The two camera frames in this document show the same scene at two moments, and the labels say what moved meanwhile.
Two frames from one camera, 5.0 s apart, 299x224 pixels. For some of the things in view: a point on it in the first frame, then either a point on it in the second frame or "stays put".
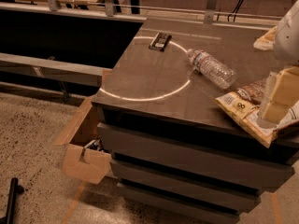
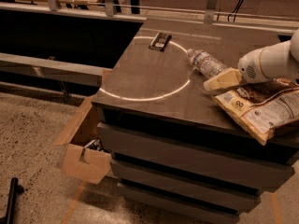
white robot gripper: [288, 37] -> [249, 68]
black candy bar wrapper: [160, 41] stays put
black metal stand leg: [13, 190] stays put
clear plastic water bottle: [214, 69] stays put
